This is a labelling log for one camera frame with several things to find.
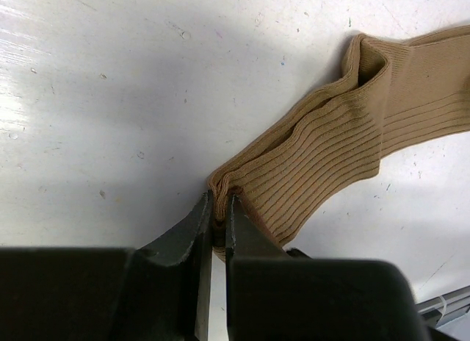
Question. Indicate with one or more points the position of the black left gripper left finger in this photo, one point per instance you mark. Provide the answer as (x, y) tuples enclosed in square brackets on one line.
[(168, 285)]

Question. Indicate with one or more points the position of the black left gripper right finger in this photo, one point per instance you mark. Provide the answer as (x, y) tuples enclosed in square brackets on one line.
[(267, 289)]

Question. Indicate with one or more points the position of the tan brown ribbed sock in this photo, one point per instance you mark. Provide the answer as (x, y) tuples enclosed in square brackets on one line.
[(390, 95)]

